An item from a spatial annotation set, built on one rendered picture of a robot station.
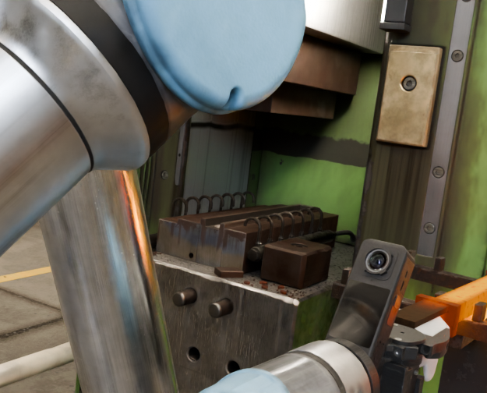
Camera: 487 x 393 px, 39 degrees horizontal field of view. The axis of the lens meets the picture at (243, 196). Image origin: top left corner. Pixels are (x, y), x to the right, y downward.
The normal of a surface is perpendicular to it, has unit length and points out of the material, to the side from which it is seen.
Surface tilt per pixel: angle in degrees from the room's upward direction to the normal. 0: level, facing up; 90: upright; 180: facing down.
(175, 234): 90
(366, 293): 62
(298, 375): 22
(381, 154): 90
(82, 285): 105
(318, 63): 90
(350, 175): 90
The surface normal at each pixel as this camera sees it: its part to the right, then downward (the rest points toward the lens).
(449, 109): -0.51, 0.05
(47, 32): -0.21, 0.31
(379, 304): -0.50, -0.44
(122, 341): 0.30, 0.30
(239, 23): 0.74, 0.09
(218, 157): 0.85, 0.18
